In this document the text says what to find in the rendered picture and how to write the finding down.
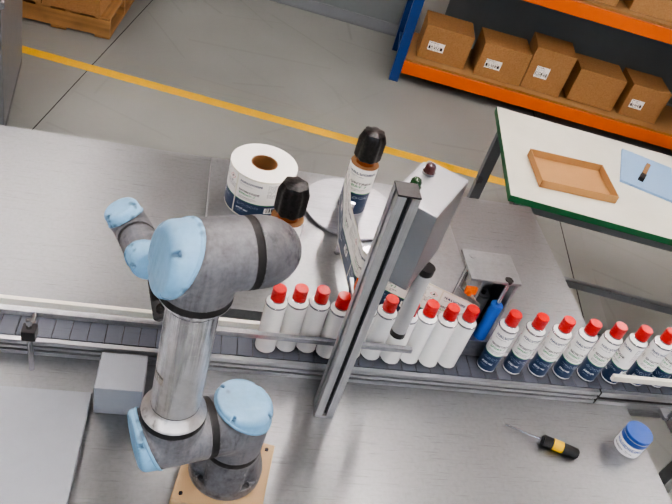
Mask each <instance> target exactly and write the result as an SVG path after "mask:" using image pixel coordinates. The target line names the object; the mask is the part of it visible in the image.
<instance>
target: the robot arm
mask: <svg viewBox="0 0 672 504"><path fill-rule="evenodd" d="M104 218H105V220H106V222H107V223H108V227H109V228H111V230H112V231H113V233H114V234H115V236H116V239H117V241H118V243H119V245H120V247H121V250H122V252H123V254H124V259H125V261H126V263H127V265H128V266H129V267H130V269H131V271H132V272H133V274H134V275H135V276H137V277H139V278H141V279H146V280H147V281H148V287H149V294H150V301H151V307H152V314H153V319H154V320H155V321H158V322H160V321H163V323H162V330H161V336H160V342H159V349H158V355H157V361H156V368H155V374H154V381H153V387H152V389H151V390H150V391H148V392H147V393H146V395H145V396H144V398H143V399H142V402H141V406H140V407H135V408H134V409H130V410H129V411H128V414H127V418H128V427H129V433H130V438H131V443H132V448H133V452H134V456H135V459H136V462H137V465H138V467H139V469H140V470H141V471H143V472H152V471H157V470H159V471H163V469H167V468H171V467H176V466H180V465H185V464H188V472H189V476H190V479H191V481H192V483H193V484H194V486H195V487H196V488H197V489H198V490H199V491H200V492H201V493H203V494H204V495H206V496H208V497H210V498H212V499H215V500H220V501H233V500H237V499H240V498H242V497H244V496H246V495H248V494H249V493H250V492H251V491H252V490H253V489H254V488H255V487H256V485H257V483H258V481H259V479H260V476H261V473H262V457H261V448H262V446H263V443H264V440H265V437H266V434H267V432H268V430H269V429H270V427H271V423H272V416H273V404H272V401H271V399H270V397H269V395H268V394H267V393H266V391H265V390H264V389H263V388H261V387H260V386H257V385H255V383H253V382H251V381H248V380H244V379H232V380H228V381H226V382H224V383H223V384H221V385H220V387H218V388H217V390H216V391H215V394H213V395H207V396H202V393H203V388H204V384H205V379H206V375H207V370H208V366H209V361H210V357H211V352H212V348H213V343H214V339H215V334H216V330H217V325H218V321H219V317H220V316H222V315H223V314H225V313H226V312H227V311H228V310H229V309H230V307H231V305H232V303H233V299H234V295H235V292H240V291H251V290H259V289H265V288H269V287H272V286H275V285H277V284H279V283H281V282H283V281H284V280H286V279H287V278H289V277H290V276H291V275H292V273H293V272H294V271H295V270H296V268H297V267H298V265H299V262H300V260H301V255H302V246H301V241H300V238H299V236H298V234H297V232H296V231H295V229H294V228H293V227H292V226H291V225H290V224H288V223H287V222H285V221H284V220H282V219H279V218H277V217H274V216H269V215H262V214H250V215H230V216H207V217H196V216H185V217H183V218H175V219H168V220H166V221H163V222H162V223H161V224H160V225H159V226H158V227H157V228H156V230H155V228H154V227H153V225H152V224H151V222H150V220H149V219H148V217H147V216H146V214H145V212H144V211H143V208H142V207H141V206H140V205H139V203H138V202H137V201H136V200H135V199H134V198H131V197H125V198H121V199H118V200H117V201H114V202H113V203H111V204H110V205H109V206H108V207H107V209H106V210H105V213H104Z"/></svg>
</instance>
